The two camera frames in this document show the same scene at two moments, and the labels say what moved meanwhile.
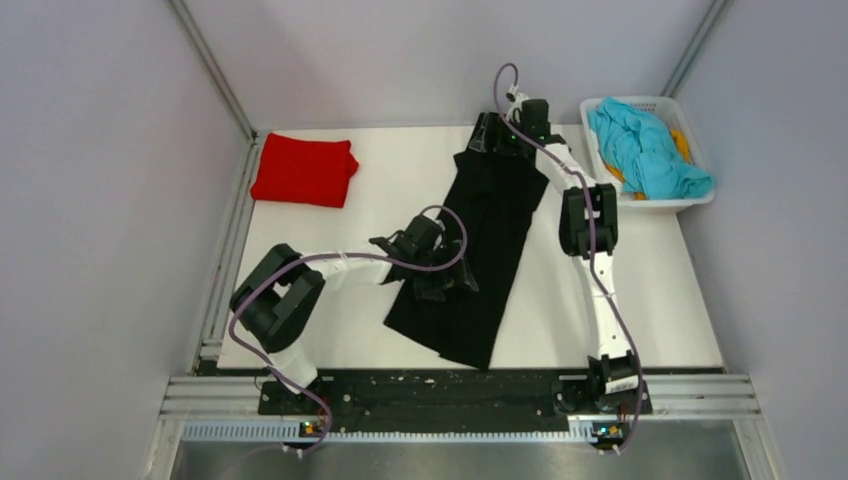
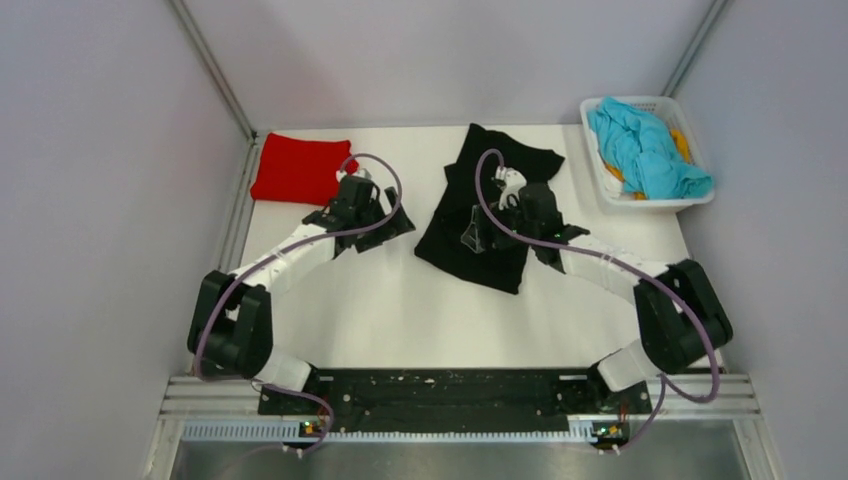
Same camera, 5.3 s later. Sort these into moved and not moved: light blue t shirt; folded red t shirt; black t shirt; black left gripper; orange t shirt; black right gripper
Moved: black right gripper; black left gripper; black t shirt
Not moved: folded red t shirt; light blue t shirt; orange t shirt
